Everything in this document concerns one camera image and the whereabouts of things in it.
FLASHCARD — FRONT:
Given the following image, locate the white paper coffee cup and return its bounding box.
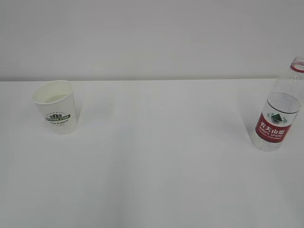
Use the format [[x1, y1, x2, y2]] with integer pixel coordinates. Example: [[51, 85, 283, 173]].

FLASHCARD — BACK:
[[32, 80, 77, 135]]

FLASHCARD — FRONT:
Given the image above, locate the clear Nongfu Spring water bottle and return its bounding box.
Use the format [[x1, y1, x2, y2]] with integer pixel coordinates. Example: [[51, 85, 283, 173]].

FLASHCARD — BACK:
[[251, 57, 304, 152]]

